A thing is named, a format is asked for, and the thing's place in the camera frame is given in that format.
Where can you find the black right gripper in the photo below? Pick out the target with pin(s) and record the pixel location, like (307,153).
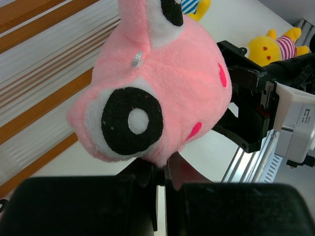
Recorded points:
(254,94)

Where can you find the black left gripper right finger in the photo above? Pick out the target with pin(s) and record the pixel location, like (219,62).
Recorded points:
(195,206)

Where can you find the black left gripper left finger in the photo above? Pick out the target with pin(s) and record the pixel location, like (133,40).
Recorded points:
(119,205)

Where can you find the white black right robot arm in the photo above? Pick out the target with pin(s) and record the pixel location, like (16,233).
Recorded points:
(298,72)

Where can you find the brown wooden shelf rack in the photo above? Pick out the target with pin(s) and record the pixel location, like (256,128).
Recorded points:
(47,50)

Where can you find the yellow pink-striped toy right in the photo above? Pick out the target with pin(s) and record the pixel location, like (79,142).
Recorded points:
(266,49)

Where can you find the yellow blue-striped toy right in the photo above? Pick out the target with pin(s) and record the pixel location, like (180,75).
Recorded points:
(195,9)

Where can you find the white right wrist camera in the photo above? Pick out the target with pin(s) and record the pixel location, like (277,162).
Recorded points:
(295,121)

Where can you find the aluminium front rail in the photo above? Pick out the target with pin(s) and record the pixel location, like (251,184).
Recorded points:
(249,167)

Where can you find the perforated grey cable duct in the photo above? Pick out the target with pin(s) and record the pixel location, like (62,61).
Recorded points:
(271,169)

